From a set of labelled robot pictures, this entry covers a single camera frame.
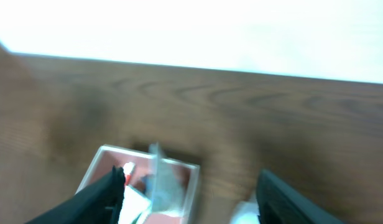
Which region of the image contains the green white soap packet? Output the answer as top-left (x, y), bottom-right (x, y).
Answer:
top-left (118, 185), bottom-right (151, 224)

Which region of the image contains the white square cardboard box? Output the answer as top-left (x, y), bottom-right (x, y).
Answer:
top-left (77, 145), bottom-right (200, 224)

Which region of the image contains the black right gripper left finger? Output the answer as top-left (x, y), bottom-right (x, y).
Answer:
top-left (27, 166), bottom-right (126, 224)

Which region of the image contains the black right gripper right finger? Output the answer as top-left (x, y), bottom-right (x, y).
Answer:
top-left (256, 169), bottom-right (343, 224)

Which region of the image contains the clear foaming soap bottle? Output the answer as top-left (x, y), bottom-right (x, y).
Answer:
top-left (149, 143), bottom-right (185, 217)

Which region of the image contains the white leaf-print lotion tube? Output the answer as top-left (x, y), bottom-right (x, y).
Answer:
top-left (229, 192), bottom-right (260, 224)

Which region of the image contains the red green toothpaste tube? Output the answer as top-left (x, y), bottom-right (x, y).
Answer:
top-left (122, 162), bottom-right (136, 185)

